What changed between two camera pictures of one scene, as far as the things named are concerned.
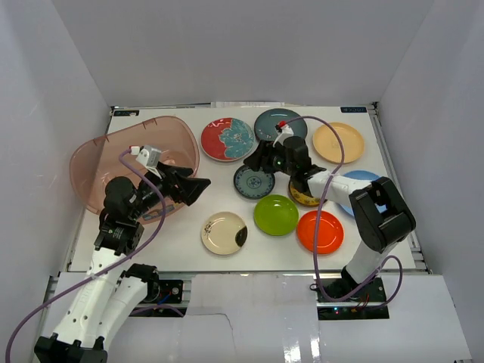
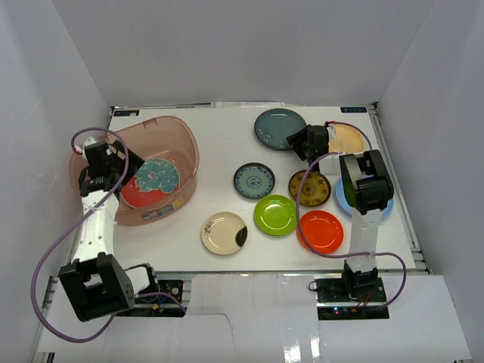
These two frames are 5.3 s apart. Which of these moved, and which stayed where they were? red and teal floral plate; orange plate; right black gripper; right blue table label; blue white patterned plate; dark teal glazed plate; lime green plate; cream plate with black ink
Moved: right black gripper; red and teal floral plate
Stayed: right blue table label; cream plate with black ink; blue white patterned plate; orange plate; lime green plate; dark teal glazed plate
